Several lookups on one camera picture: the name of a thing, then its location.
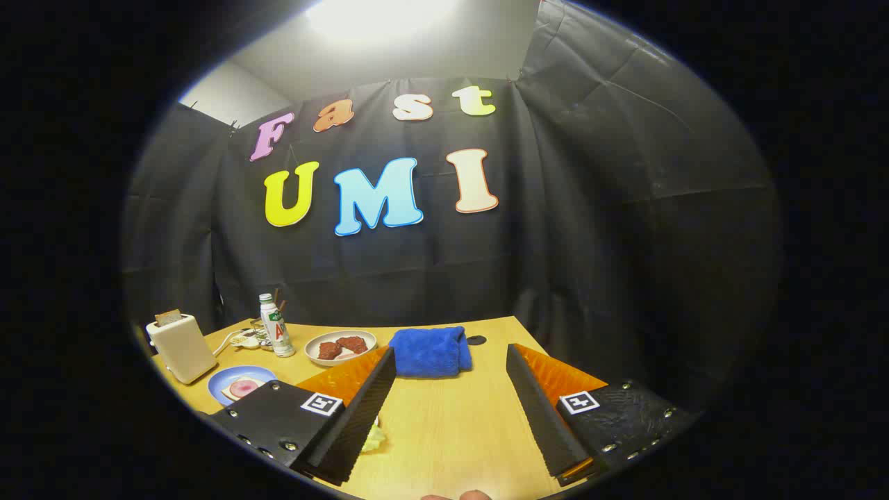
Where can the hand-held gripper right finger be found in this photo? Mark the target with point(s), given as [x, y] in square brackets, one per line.
[538, 410]

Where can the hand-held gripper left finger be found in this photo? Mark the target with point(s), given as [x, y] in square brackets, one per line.
[361, 410]

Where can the green lettuce leaf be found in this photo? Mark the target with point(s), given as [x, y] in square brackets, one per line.
[376, 439]

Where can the toast bread slice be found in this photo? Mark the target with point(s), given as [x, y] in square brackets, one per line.
[168, 317]

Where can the beige round plate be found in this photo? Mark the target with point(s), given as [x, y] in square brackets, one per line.
[340, 361]

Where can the brown meat piece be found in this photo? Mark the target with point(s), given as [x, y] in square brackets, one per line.
[352, 344]
[328, 351]

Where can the blue folded towel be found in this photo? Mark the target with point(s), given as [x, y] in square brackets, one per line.
[430, 353]

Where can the black table grommet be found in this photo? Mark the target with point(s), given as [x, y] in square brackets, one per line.
[476, 340]

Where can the white drink bottle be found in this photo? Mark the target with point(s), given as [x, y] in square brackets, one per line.
[279, 332]

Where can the white divided bean dish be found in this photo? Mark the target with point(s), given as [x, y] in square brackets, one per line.
[244, 339]

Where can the blue round plate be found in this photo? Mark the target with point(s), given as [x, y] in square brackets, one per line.
[219, 385]

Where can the black backdrop cloth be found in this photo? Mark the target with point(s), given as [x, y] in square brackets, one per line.
[590, 243]

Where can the cream toaster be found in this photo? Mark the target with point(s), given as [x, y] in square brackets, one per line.
[182, 351]

